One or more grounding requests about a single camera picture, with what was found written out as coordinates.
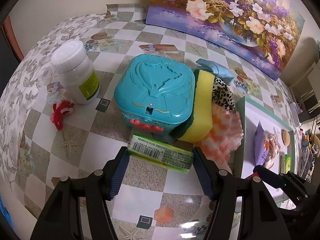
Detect purple snack packet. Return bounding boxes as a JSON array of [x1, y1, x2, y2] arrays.
[[254, 122, 268, 165]]

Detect orange white fluffy cloth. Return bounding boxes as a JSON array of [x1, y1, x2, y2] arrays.
[[193, 103, 244, 172]]

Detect yellow green sponge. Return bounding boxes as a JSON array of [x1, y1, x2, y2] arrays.
[[170, 69, 215, 144]]

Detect red chenille scrunchie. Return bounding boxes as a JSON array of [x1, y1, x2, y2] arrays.
[[50, 100, 75, 131]]

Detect leopard print scrunchie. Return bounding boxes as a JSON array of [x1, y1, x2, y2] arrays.
[[212, 77, 235, 111]]

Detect green barcode tissue pack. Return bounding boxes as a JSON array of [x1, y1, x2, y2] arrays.
[[127, 134, 194, 174]]

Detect white teal tray box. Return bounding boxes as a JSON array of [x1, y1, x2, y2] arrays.
[[233, 96, 296, 204]]

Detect white shelf furniture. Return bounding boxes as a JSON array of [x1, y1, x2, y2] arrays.
[[289, 62, 319, 124]]

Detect checkered printed tablecloth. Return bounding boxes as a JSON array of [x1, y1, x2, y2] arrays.
[[1, 4, 293, 239]]

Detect light blue cloth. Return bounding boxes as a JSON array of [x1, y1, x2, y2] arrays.
[[196, 59, 235, 86]]

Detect grey floral tablecloth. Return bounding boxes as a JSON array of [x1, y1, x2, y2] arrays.
[[1, 14, 105, 185]]

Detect white pill bottle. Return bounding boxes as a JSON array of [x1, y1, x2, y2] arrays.
[[50, 40, 100, 105]]

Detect teal plastic toy box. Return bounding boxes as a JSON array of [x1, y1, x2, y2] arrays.
[[113, 54, 195, 135]]

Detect floral canvas painting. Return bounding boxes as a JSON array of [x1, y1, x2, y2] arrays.
[[146, 0, 304, 80]]

